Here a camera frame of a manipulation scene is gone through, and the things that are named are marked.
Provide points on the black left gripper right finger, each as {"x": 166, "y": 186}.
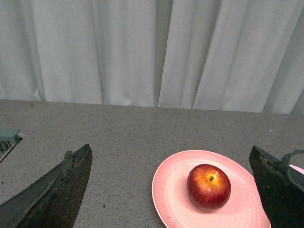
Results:
{"x": 282, "y": 198}

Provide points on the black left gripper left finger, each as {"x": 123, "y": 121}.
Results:
{"x": 54, "y": 200}

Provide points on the red yellow apple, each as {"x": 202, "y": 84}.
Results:
{"x": 208, "y": 187}

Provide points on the pink round plate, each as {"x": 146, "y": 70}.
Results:
{"x": 169, "y": 193}

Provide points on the grey-green plastic basket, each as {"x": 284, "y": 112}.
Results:
{"x": 9, "y": 139}

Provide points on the white curtain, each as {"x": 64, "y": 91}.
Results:
{"x": 231, "y": 55}

